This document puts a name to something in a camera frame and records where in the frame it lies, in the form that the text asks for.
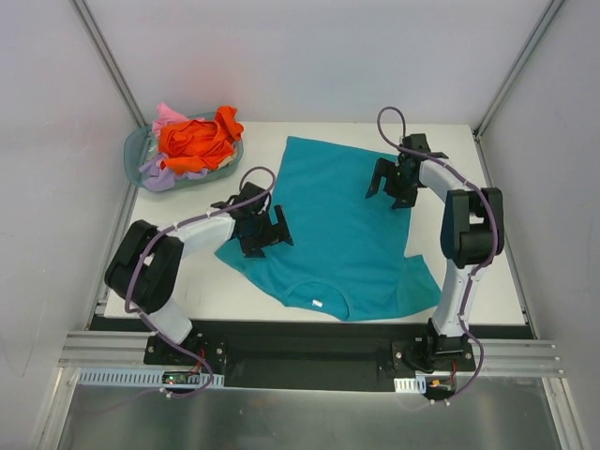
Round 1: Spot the teal t shirt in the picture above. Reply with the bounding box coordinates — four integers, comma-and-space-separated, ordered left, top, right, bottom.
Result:
216, 137, 441, 322

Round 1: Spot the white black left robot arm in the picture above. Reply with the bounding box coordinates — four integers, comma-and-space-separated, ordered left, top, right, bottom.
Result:
104, 202, 293, 365

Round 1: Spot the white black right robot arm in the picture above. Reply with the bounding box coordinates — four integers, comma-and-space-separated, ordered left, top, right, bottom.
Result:
366, 154, 503, 370

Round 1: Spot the orange t shirt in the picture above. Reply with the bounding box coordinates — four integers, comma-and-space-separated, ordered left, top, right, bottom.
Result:
157, 105, 244, 174

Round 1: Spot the lavender t shirt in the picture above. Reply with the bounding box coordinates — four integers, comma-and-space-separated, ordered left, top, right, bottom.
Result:
139, 154, 208, 192

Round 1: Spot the teal plastic laundry basket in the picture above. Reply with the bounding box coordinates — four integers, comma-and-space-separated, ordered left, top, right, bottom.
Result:
124, 102, 244, 193

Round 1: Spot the pink t shirt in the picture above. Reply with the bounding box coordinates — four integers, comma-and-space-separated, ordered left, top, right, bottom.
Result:
152, 102, 189, 138

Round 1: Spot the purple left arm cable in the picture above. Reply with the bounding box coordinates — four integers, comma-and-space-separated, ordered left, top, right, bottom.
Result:
124, 167, 278, 399

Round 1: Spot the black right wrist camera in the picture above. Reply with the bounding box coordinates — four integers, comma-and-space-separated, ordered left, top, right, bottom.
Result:
397, 133, 448, 162

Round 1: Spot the white slotted right cable duct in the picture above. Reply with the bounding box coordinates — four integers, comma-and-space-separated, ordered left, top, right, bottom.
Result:
394, 376, 427, 395

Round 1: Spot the white slotted cable duct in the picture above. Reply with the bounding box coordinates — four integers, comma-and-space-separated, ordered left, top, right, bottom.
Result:
394, 376, 427, 395
78, 367, 224, 389

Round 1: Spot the aluminium front rail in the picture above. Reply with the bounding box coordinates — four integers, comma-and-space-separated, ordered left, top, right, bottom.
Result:
58, 330, 151, 368

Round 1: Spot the white slotted left cable duct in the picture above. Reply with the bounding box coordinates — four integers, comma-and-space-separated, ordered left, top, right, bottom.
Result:
78, 367, 224, 389

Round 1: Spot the aluminium right frame post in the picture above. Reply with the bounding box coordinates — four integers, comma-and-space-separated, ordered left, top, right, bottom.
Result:
472, 0, 566, 143

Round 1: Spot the aluminium frame post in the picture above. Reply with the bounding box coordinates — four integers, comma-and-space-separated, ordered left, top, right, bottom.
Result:
68, 0, 147, 128
472, 0, 566, 143

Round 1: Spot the aluminium left frame post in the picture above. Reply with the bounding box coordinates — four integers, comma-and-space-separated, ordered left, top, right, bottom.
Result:
68, 0, 147, 128

